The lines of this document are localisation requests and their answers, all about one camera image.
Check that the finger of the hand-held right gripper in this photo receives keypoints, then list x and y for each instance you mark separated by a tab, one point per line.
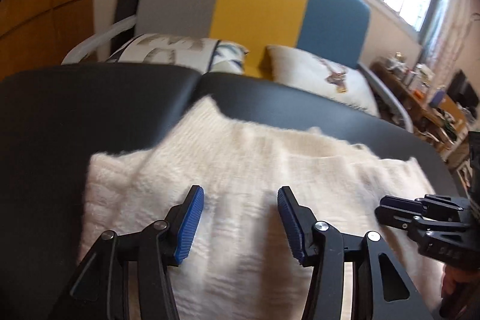
397	202
390	218

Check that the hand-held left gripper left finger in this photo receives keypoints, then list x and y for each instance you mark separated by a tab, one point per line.
189	226

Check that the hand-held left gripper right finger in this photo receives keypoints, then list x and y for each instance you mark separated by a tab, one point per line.
290	226

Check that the cream knit sweater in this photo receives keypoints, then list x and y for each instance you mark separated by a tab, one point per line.
243	162

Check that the person's right hand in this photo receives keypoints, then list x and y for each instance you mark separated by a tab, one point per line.
459	286

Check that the wooden desk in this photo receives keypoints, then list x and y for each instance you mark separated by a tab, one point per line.
423	113

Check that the black television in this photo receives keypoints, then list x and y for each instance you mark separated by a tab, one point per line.
463	87

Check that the deer print cushion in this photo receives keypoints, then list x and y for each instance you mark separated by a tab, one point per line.
300	69

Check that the patterned beige curtain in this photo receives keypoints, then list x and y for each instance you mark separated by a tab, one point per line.
450	35

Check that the geometric print cushion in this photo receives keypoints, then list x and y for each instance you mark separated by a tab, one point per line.
168	50

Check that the wooden wardrobe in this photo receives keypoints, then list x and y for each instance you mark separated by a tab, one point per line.
45	5

